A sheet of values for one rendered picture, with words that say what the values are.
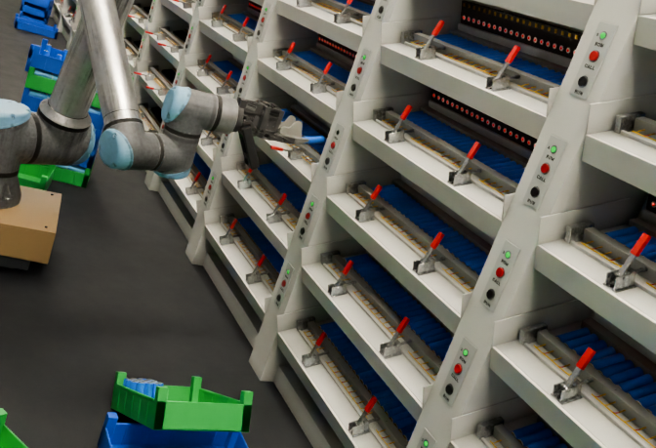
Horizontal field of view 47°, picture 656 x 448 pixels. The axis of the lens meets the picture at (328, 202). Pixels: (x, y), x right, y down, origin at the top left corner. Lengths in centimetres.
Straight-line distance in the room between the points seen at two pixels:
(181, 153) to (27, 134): 57
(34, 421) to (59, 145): 89
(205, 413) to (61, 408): 36
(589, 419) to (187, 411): 75
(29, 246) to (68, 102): 41
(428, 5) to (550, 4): 51
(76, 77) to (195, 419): 108
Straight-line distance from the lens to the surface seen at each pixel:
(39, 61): 301
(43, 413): 176
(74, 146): 235
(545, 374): 131
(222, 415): 158
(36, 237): 222
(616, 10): 132
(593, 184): 133
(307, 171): 204
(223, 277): 250
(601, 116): 129
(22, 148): 228
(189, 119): 184
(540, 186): 132
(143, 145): 180
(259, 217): 222
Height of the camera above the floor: 100
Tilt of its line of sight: 15 degrees down
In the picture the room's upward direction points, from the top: 20 degrees clockwise
